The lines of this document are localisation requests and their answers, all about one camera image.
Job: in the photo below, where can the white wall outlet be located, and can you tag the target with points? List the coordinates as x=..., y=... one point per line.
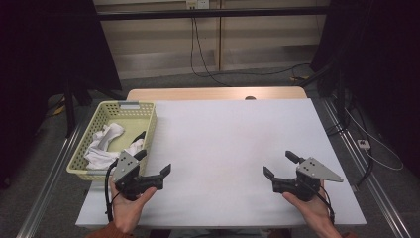
x=197, y=4

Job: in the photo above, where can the black horizontal bar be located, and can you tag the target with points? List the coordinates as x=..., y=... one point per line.
x=204, y=14

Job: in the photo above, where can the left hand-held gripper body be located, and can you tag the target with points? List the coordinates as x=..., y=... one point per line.
x=127, y=165

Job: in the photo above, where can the person's left hand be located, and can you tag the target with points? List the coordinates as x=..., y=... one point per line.
x=127, y=211

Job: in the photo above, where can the person's right hand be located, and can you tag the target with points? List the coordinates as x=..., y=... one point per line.
x=313, y=211

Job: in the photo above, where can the pale yellow plastic basket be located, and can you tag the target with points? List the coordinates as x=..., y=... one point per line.
x=132, y=124

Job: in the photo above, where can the black curtain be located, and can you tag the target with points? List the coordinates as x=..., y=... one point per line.
x=379, y=66
x=43, y=49

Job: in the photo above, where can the black stand leg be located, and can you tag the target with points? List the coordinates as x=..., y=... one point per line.
x=69, y=109

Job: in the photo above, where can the white power strip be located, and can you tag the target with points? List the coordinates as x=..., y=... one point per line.
x=363, y=144

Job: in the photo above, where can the white cloth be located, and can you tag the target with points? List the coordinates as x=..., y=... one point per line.
x=99, y=158

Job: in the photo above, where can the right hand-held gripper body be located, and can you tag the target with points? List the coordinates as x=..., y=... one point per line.
x=310, y=172

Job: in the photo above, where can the metal floor rail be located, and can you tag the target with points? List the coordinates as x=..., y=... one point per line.
x=49, y=178
x=379, y=191

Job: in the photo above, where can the white table mat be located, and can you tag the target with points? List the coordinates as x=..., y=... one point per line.
x=214, y=139

